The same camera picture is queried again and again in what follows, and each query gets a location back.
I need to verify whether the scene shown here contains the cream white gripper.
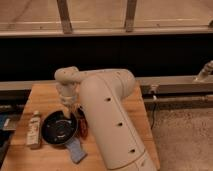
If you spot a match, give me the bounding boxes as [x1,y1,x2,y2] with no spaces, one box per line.
[56,83,77,119]

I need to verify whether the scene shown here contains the black ceramic bowl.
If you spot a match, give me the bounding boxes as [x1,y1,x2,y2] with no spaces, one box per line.
[41,111,78,145]

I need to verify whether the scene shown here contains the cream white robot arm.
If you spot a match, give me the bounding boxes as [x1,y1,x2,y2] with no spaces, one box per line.
[54,67,157,171]

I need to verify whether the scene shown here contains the brown red small object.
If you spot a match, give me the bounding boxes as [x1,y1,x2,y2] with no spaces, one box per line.
[77,108,88,139]

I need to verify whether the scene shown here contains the white bottle with label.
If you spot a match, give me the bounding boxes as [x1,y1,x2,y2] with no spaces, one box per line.
[26,111,41,149]

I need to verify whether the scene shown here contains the blue grey sponge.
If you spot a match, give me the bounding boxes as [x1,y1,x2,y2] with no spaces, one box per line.
[66,138,87,164]

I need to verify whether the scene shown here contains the white object at right edge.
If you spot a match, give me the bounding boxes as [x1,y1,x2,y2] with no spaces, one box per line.
[195,60,213,82]

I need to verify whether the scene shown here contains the metal window frame post left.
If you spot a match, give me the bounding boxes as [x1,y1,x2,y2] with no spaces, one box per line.
[56,0,72,34]

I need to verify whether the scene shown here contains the metal window frame post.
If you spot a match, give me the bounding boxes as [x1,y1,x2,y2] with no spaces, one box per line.
[124,0,137,32]
[56,0,72,34]

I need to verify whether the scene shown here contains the black cable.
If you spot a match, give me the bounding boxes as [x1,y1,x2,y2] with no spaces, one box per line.
[149,94,158,131]

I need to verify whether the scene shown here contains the metal window frame post right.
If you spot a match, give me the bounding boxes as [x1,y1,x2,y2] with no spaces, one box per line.
[124,0,137,32]

